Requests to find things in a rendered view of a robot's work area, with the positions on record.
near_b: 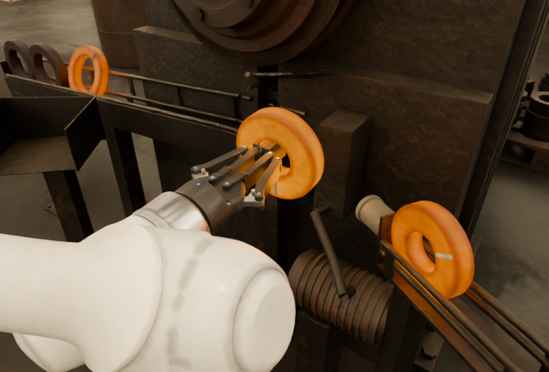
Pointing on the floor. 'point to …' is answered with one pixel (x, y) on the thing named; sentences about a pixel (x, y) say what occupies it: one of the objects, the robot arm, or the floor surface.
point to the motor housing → (334, 310)
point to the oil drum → (116, 7)
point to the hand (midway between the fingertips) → (277, 145)
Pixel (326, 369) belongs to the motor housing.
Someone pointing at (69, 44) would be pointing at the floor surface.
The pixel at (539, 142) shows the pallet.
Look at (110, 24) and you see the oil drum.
